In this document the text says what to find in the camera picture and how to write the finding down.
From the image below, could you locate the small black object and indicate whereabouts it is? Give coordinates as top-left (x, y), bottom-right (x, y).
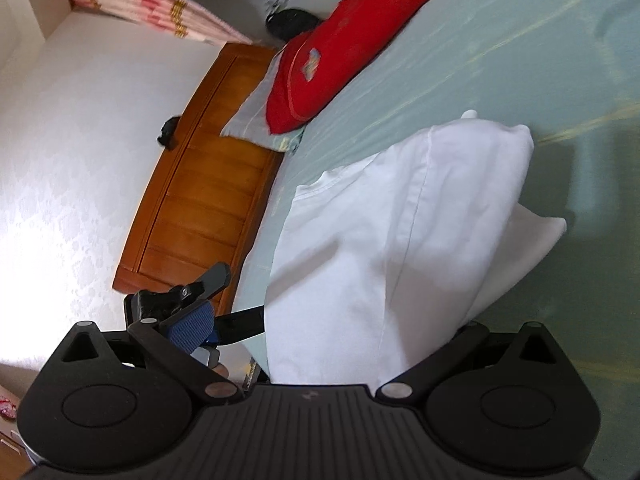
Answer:
top-left (156, 116), bottom-right (182, 150)

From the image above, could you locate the pink patterned curtain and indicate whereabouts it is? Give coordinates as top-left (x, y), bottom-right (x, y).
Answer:
top-left (64, 0), bottom-right (253, 46)

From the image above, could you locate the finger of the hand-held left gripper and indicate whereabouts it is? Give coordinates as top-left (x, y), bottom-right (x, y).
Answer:
top-left (212, 305), bottom-right (266, 348)
top-left (172, 262), bottom-right (232, 307)

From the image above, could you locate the red quilt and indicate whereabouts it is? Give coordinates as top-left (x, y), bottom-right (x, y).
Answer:
top-left (265, 0), bottom-right (471, 136)

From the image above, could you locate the wooden headboard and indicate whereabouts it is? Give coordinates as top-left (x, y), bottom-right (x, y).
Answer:
top-left (112, 42), bottom-right (286, 313)

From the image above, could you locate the black backpack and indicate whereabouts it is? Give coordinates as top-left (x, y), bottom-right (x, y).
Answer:
top-left (266, 7), bottom-right (321, 42)

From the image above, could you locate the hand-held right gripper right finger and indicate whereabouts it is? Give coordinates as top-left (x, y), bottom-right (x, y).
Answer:
top-left (375, 321), bottom-right (569, 404)

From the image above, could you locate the grey checked pillow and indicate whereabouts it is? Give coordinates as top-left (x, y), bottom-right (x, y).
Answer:
top-left (220, 50), bottom-right (307, 155)

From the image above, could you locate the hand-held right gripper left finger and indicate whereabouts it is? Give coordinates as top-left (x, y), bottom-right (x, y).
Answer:
top-left (59, 298), bottom-right (241, 404)

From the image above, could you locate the white printed t-shirt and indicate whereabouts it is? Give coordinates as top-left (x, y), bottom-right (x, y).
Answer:
top-left (264, 109), bottom-right (569, 387)

